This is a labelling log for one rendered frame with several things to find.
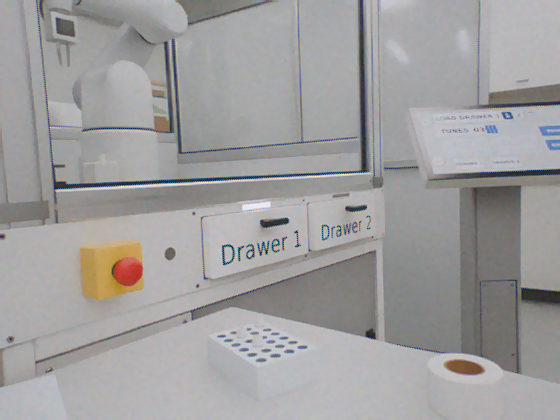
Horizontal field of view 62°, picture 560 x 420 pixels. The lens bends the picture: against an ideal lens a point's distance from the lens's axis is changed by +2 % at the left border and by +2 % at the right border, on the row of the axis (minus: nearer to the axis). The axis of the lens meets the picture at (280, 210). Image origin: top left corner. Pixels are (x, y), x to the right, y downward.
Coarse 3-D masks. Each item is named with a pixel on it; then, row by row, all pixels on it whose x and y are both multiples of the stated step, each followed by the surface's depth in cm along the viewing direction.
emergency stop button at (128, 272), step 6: (126, 258) 62; (132, 258) 62; (120, 264) 61; (126, 264) 61; (132, 264) 62; (138, 264) 63; (120, 270) 61; (126, 270) 61; (132, 270) 62; (138, 270) 63; (120, 276) 61; (126, 276) 61; (132, 276) 62; (138, 276) 63; (120, 282) 61; (126, 282) 61; (132, 282) 62
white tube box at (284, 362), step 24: (216, 336) 58; (264, 336) 58; (288, 336) 57; (216, 360) 57; (240, 360) 51; (264, 360) 51; (288, 360) 51; (312, 360) 53; (240, 384) 52; (264, 384) 49; (288, 384) 51
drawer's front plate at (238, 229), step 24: (216, 216) 81; (240, 216) 85; (264, 216) 90; (288, 216) 96; (216, 240) 81; (240, 240) 85; (264, 240) 91; (288, 240) 96; (216, 264) 81; (240, 264) 86; (264, 264) 91
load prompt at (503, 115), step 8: (456, 112) 152; (464, 112) 152; (472, 112) 152; (480, 112) 152; (488, 112) 152; (496, 112) 152; (504, 112) 152; (512, 112) 152; (520, 112) 152; (440, 120) 151; (448, 120) 150; (456, 120) 150; (464, 120) 150; (472, 120) 150; (480, 120) 150; (488, 120) 150; (496, 120) 150; (504, 120) 150; (512, 120) 150; (520, 120) 150
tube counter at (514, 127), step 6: (474, 126) 149; (480, 126) 149; (486, 126) 148; (492, 126) 148; (498, 126) 148; (504, 126) 148; (510, 126) 148; (516, 126) 148; (522, 126) 148; (528, 126) 148; (474, 132) 147; (480, 132) 147; (486, 132) 147; (492, 132) 147; (498, 132) 147; (504, 132) 147; (510, 132) 147; (516, 132) 147; (522, 132) 147
